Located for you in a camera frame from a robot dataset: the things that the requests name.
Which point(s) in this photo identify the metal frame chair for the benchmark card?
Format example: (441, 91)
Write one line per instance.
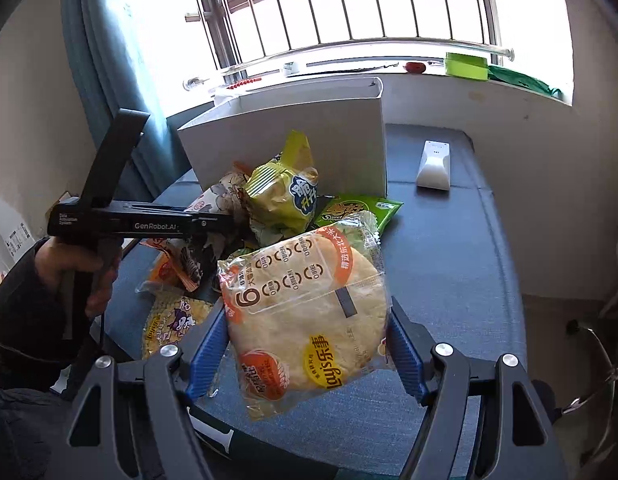
(596, 360)

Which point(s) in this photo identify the yellow-green snack packet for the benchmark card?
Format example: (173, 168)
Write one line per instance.
(281, 195)

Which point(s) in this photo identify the person's left forearm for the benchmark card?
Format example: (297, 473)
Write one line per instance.
(24, 320)

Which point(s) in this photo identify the small white container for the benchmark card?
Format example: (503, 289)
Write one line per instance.
(291, 68)

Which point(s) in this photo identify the green cloth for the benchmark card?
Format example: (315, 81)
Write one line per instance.
(524, 82)

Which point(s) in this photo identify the metal window bars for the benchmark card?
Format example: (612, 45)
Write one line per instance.
(339, 5)

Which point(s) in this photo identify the metal rod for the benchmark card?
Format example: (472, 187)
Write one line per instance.
(359, 57)

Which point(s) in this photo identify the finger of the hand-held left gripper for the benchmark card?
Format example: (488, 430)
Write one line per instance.
(224, 222)

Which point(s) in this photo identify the white cartoon snack packet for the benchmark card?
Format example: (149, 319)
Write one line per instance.
(216, 195)

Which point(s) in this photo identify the person's left hand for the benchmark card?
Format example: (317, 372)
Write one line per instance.
(89, 272)

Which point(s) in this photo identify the yellow cartoon snack packet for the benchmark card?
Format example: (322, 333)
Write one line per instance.
(174, 320)

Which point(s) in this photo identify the person's dark pants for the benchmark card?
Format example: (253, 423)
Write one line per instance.
(24, 435)

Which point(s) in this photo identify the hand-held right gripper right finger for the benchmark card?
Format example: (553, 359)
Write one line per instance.
(405, 360)

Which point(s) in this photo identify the round rice cracker packet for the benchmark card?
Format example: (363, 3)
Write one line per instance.
(304, 310)

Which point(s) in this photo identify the white cardboard box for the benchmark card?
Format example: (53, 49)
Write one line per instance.
(299, 130)

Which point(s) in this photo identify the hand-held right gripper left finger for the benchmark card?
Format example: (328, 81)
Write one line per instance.
(208, 360)

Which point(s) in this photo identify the orange snack packet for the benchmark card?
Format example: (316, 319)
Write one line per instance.
(164, 267)

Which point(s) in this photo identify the green box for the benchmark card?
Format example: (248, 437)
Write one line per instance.
(465, 66)

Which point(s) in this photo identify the blue fabric mattress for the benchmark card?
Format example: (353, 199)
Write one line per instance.
(449, 280)

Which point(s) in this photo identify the blue curtain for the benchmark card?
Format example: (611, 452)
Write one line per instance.
(119, 60)

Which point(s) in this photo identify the small red object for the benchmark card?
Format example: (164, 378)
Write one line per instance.
(415, 67)

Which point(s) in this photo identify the flat green snack packet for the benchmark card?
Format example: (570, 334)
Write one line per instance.
(376, 210)

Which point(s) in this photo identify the white remote control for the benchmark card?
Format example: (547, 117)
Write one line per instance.
(433, 165)

